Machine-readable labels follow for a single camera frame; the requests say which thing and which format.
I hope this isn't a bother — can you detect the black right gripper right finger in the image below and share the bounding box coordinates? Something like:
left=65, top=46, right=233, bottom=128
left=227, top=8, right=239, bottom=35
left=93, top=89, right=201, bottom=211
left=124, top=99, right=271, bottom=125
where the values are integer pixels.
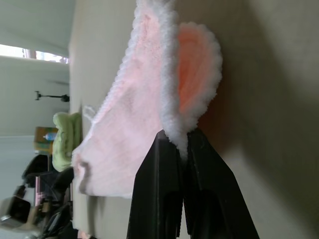
left=183, top=128, right=260, bottom=239

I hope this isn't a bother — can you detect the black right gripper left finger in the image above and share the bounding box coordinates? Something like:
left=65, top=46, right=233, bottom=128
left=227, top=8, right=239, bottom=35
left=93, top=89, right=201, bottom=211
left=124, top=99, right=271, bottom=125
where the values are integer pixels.
left=126, top=129, right=185, bottom=239

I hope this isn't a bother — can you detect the bright window strip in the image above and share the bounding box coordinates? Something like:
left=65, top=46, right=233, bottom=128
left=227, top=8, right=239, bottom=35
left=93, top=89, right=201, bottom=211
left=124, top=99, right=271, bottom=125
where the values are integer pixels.
left=0, top=44, right=71, bottom=64

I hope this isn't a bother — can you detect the black stand with holder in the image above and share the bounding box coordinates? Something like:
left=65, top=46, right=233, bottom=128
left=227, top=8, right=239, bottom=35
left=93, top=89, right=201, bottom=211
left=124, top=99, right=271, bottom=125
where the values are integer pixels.
left=34, top=90, right=71, bottom=103

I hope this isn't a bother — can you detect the pink fuzzy sock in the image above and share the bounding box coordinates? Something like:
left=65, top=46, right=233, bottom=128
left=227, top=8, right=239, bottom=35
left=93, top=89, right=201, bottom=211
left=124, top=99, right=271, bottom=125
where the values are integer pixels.
left=71, top=0, right=223, bottom=200

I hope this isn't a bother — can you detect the black office chair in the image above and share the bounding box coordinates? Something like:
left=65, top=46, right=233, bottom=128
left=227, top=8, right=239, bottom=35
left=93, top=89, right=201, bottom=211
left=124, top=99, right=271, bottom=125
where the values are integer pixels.
left=21, top=154, right=52, bottom=186

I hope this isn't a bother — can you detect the cardboard box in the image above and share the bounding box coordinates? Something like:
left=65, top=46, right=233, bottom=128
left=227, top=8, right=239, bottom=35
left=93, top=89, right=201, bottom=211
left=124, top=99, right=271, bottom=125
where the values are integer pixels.
left=33, top=126, right=59, bottom=153

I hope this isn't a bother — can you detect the green fluffy towel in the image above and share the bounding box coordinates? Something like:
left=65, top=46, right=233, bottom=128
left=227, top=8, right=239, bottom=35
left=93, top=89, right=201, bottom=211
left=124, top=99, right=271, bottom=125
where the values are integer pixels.
left=51, top=112, right=82, bottom=172

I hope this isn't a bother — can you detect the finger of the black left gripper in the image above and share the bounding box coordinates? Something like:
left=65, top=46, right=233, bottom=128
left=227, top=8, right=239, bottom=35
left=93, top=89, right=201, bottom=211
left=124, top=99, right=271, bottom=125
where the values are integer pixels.
left=50, top=167, right=75, bottom=200

